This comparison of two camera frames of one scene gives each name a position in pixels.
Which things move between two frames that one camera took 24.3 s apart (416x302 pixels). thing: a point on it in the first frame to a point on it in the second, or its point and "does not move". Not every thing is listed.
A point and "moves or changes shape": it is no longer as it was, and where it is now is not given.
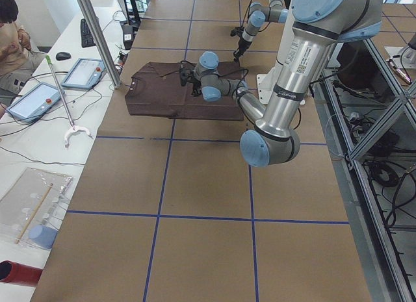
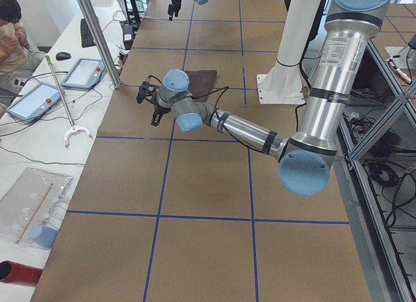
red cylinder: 13,273 does not move
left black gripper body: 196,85 to 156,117
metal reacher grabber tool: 74,128 does not move
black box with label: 128,36 does not move
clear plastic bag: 31,210 does not move
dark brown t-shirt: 156,89 moves or changes shape
